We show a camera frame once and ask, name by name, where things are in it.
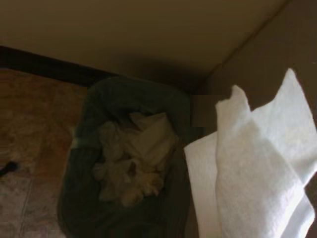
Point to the white tissue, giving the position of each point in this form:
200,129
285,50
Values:
247,161

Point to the green trash bin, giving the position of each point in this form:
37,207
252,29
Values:
81,173

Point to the crumpled tissues pile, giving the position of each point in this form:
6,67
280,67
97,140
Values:
138,158

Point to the black baseboard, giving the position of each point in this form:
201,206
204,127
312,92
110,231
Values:
49,67

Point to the grey vanity cabinet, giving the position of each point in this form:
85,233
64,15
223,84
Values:
277,49

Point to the black stand foot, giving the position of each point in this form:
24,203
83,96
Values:
11,167

